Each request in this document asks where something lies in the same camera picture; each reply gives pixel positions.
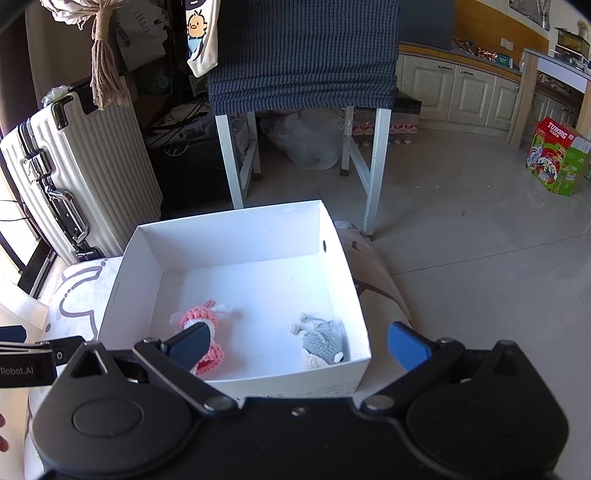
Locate colourful cardboard box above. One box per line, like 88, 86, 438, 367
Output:
525, 117, 590, 196

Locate white table with blue cloth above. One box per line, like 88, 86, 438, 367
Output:
207, 1, 400, 235

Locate pink crochet doll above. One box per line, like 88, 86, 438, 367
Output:
169, 300, 230, 376

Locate wooden leg table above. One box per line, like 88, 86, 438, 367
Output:
506, 47, 591, 149

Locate blue crochet doll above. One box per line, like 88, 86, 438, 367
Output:
290, 314, 346, 370

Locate white shoe box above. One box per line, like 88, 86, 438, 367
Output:
98, 201, 372, 399

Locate white cabinet row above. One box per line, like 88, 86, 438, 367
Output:
396, 40, 578, 139

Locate white plastic bag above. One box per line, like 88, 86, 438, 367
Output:
267, 108, 344, 171

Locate macrame hanging tassel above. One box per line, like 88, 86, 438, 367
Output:
40, 0, 129, 110

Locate cartoon tote bag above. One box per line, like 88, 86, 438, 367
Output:
184, 0, 221, 78

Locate person's hand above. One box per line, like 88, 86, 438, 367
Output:
0, 414, 10, 453

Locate white ribbed suitcase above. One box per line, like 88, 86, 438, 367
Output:
1, 91, 162, 265

